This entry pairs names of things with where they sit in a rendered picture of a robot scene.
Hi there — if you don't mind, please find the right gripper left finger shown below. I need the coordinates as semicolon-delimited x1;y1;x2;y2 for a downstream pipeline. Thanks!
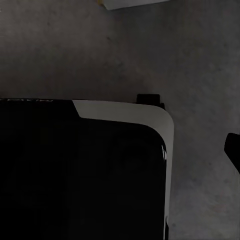
0;133;26;193

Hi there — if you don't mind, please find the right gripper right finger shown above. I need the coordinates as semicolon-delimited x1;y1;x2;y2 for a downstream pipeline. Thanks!
224;132;240;173

